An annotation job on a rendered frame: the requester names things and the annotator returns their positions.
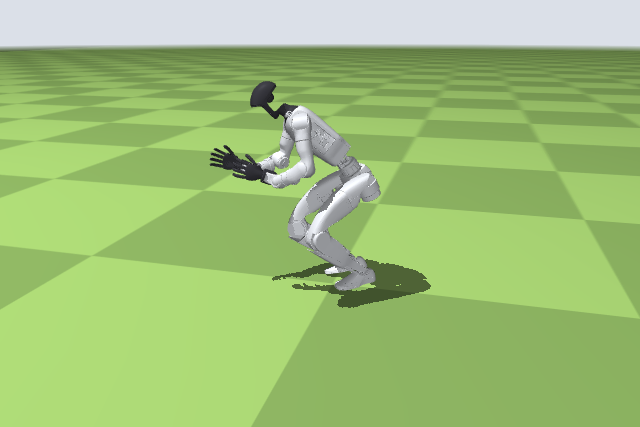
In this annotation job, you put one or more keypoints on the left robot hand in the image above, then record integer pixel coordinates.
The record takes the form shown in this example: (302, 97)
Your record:
(252, 171)

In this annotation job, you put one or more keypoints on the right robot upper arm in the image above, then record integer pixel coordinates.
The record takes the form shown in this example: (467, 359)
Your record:
(281, 158)

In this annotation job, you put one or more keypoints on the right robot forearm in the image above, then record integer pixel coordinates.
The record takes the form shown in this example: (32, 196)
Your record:
(267, 163)

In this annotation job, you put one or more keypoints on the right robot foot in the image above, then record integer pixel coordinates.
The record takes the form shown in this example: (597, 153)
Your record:
(334, 269)

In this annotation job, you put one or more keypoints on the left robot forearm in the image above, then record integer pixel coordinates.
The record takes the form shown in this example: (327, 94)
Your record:
(291, 176)

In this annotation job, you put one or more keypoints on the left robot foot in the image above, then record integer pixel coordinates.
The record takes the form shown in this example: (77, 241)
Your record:
(353, 281)

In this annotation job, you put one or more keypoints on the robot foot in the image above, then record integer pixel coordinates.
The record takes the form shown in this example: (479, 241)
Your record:
(353, 281)
(334, 269)

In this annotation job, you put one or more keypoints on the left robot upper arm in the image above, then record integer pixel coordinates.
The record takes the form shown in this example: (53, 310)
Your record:
(301, 128)

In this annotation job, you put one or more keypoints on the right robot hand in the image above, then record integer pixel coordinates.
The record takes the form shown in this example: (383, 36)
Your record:
(228, 159)

